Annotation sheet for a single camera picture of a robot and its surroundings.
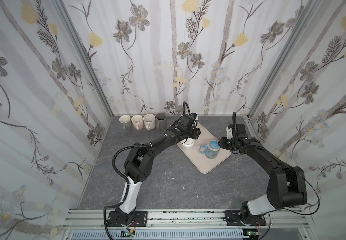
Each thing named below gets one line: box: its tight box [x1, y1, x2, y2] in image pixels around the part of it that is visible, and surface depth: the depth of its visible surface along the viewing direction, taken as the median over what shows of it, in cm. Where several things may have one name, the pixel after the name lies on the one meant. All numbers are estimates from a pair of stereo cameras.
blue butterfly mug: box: [199, 140, 221, 160], surface depth 92 cm
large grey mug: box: [155, 112, 167, 131], surface depth 107 cm
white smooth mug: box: [119, 114, 132, 131], surface depth 107 cm
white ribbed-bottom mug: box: [180, 137, 196, 152], surface depth 96 cm
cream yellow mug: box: [143, 113, 156, 131], surface depth 109 cm
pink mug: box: [131, 114, 144, 131], surface depth 107 cm
